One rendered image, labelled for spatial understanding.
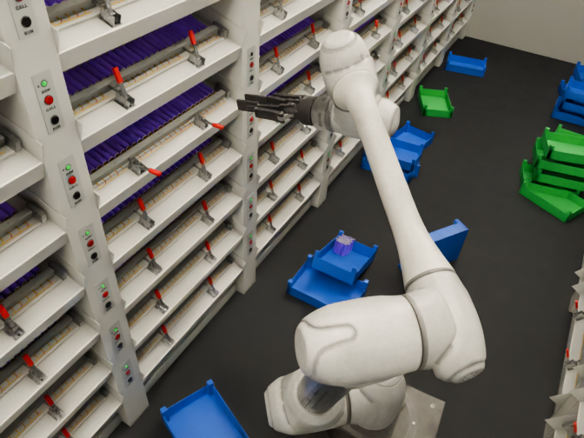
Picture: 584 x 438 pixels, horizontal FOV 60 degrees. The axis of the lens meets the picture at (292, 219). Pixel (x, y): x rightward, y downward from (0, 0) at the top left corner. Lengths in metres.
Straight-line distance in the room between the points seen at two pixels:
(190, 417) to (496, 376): 1.18
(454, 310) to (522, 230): 2.02
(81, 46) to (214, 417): 1.33
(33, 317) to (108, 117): 0.50
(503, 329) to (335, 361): 1.62
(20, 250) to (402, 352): 0.81
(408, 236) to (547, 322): 1.57
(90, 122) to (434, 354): 0.85
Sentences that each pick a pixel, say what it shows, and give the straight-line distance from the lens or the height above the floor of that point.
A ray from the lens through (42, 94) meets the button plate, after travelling 1.08.
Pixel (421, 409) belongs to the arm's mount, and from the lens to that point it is 1.72.
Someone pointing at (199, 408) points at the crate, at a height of 0.00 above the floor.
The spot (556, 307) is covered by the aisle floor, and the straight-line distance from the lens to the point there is 2.60.
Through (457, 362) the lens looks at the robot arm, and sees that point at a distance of 0.89.
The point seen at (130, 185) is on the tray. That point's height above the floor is 0.93.
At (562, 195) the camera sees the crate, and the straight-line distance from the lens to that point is 3.26.
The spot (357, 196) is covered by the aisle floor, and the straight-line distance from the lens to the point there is 2.80.
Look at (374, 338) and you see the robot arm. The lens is 0.84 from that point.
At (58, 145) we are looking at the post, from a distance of 1.14.
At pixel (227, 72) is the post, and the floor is 1.02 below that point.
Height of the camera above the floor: 1.74
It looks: 42 degrees down
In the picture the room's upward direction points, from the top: 5 degrees clockwise
